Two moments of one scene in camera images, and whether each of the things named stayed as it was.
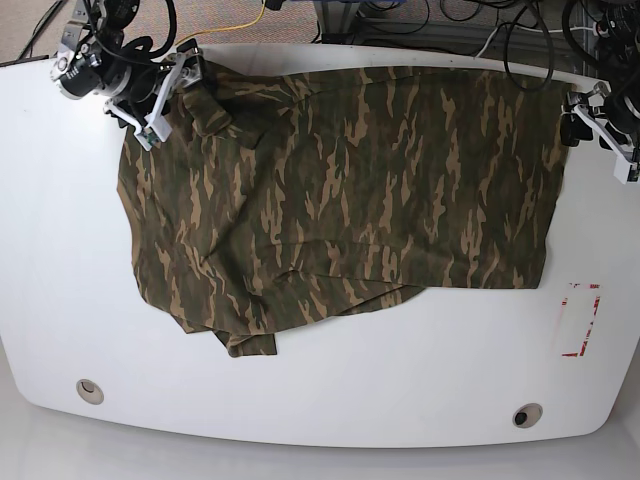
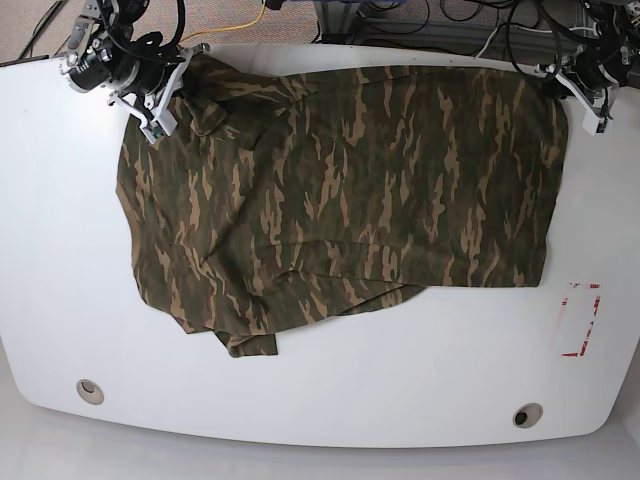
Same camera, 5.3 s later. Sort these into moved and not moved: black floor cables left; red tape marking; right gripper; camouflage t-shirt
Moved: right gripper
Not moved: camouflage t-shirt; black floor cables left; red tape marking
